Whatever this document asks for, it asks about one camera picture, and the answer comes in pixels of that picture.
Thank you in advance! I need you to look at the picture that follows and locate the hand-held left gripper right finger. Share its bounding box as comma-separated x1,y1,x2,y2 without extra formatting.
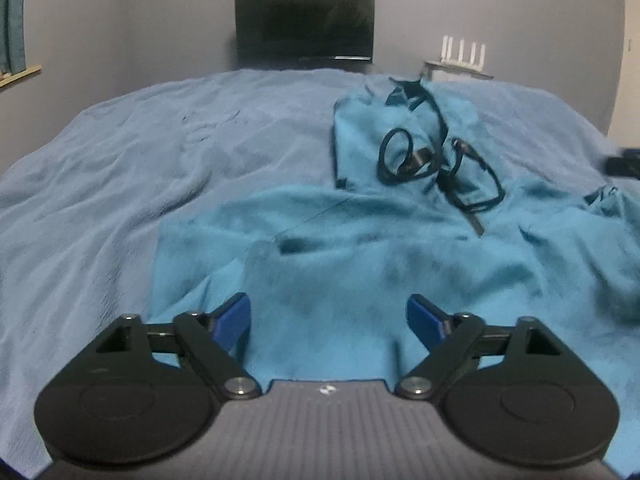
394,293,567,402

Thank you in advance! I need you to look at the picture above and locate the teal zip-up jacket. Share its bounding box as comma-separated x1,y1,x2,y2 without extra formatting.
147,76,640,480

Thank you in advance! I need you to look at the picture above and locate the wooden windowsill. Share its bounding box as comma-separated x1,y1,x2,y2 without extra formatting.
0,65,43,91

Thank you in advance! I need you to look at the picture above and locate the black monitor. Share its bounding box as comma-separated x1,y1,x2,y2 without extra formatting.
235,0,376,69

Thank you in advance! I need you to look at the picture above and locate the teal curtain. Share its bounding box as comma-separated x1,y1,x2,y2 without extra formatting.
0,0,29,74

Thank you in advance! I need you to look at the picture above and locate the small grey side shelf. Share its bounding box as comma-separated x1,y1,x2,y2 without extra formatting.
423,60,495,82

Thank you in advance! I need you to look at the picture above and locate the white router with antennas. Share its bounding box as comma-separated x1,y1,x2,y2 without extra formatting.
440,35,487,69

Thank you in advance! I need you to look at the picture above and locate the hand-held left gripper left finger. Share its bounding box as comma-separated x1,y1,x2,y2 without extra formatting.
92,292,263,402

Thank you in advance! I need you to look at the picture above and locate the blue-grey bed blanket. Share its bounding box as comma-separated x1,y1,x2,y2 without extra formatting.
0,67,640,480

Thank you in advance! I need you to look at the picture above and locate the beige wardrobe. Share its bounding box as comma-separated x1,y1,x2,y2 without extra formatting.
607,0,640,151

